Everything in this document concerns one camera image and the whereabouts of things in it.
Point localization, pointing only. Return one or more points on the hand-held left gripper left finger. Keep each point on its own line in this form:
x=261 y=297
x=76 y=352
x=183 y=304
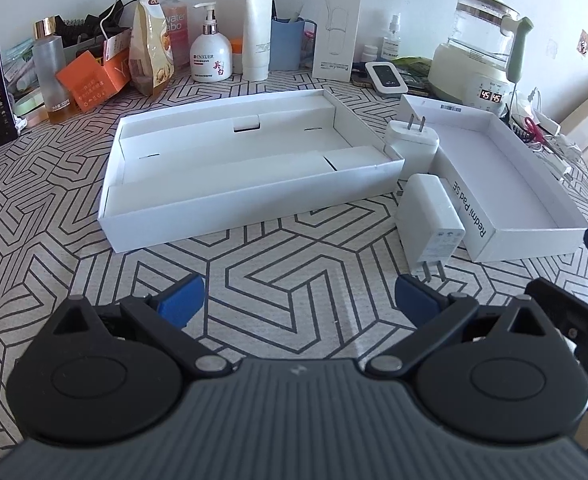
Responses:
x=181 y=302

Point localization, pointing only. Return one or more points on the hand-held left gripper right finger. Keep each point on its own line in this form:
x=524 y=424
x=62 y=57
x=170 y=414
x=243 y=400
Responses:
x=416 y=301

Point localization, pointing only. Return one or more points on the large square white charger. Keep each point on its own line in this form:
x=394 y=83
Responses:
x=430 y=227

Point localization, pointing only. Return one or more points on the white cardboard box lid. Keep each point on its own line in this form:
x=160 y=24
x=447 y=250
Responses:
x=504 y=180

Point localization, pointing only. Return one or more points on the white cardboard box tray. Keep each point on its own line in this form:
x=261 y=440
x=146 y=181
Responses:
x=234 y=170

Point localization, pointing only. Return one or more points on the rounded white charger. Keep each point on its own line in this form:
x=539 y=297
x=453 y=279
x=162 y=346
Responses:
x=411 y=147

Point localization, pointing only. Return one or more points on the geometric patterned desktop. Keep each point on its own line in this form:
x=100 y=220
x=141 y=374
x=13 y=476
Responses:
x=294 y=270

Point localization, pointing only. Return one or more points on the beige headboard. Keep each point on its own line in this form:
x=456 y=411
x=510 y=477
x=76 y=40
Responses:
x=586 y=120

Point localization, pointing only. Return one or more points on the white power strip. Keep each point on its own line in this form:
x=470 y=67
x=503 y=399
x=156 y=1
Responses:
x=548 y=122

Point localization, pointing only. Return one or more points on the pink scissors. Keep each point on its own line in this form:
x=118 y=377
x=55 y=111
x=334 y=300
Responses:
x=531 y=130

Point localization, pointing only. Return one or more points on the glass electric kettle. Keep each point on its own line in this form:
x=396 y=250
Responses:
x=474 y=70

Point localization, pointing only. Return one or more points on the white portable router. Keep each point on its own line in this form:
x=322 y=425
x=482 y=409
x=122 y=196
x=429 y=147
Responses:
x=385 y=79

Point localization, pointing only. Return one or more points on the green packet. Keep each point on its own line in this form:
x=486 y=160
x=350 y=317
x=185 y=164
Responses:
x=414 y=66

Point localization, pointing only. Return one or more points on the small orange box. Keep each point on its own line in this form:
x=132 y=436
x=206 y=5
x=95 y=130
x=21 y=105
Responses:
x=84 y=85

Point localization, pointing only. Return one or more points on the white pump bottle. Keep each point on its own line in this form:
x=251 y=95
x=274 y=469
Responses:
x=210 y=57

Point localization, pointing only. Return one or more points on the small white pill bottle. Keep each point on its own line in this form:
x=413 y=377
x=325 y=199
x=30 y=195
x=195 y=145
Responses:
x=370 y=54

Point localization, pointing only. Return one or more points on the orange lid jar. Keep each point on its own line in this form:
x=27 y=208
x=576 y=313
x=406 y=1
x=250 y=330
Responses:
x=237 y=55

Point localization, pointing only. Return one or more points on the frosted glass perfume bottle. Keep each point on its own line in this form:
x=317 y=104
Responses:
x=51 y=80

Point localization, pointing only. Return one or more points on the beige snack bag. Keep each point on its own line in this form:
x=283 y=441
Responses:
x=149 y=45

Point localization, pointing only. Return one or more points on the small clear spray bottle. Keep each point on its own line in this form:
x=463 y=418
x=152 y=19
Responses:
x=391 y=42

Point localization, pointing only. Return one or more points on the pink water bottle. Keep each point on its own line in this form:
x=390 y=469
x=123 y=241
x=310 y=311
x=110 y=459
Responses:
x=176 y=30

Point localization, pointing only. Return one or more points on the white cosmetic tube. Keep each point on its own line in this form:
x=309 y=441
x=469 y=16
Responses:
x=258 y=35

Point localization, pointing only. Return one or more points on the blue pen cup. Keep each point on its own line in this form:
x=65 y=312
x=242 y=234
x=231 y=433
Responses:
x=288 y=45

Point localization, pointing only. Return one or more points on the tall white carton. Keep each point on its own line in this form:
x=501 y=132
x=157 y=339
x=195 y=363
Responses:
x=336 y=25

